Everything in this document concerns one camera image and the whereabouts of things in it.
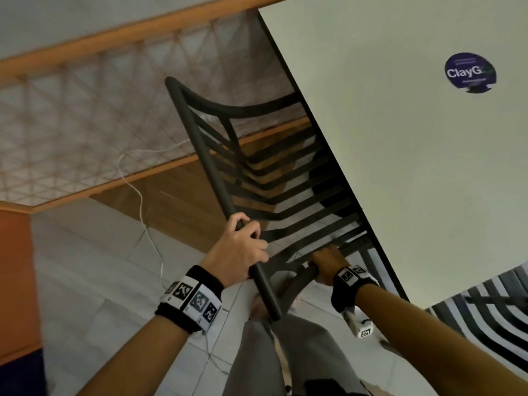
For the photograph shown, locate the person's left hand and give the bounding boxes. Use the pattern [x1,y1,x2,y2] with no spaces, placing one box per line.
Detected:
[199,213,271,290]

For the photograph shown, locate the person's right hand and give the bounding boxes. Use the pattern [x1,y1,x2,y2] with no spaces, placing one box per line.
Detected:
[307,245,345,287]

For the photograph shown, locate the dark grey slatted metal chair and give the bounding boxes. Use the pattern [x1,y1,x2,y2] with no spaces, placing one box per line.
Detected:
[164,76,409,322]

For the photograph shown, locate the person's left forearm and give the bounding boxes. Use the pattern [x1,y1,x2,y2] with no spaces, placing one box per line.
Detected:
[76,313,194,396]

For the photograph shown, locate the person's right forearm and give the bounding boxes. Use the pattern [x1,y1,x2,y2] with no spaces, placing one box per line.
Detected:
[355,283,528,396]

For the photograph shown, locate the black right wristband with markers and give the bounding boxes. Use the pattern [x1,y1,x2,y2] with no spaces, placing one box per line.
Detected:
[330,265,381,314]

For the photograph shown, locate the black wristband with markers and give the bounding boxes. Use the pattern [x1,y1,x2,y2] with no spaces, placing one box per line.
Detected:
[330,265,381,314]
[155,265,225,335]

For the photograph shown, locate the black left wristband with markers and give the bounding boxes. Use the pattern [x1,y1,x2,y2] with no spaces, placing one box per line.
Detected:
[155,265,225,335]

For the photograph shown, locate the person's grey trousers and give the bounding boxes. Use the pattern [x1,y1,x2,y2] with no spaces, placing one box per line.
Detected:
[223,313,372,396]

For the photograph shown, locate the black slatted chair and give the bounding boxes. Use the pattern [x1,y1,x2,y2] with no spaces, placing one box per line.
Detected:
[425,264,528,373]

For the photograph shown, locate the round dark blue sticker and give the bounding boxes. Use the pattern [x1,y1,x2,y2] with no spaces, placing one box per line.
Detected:
[444,52,497,94]

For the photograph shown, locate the white wrist camera with marker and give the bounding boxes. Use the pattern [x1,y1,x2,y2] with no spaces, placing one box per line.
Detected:
[342,307,374,339]

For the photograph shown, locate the thin white cable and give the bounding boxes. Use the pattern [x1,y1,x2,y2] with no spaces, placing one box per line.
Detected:
[117,149,229,376]

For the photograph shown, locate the beige rope safety net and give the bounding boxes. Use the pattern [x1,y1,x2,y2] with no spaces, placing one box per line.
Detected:
[0,8,304,207]

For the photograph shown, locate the wooden railing frame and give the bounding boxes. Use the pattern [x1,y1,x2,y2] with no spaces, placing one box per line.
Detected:
[0,0,314,215]

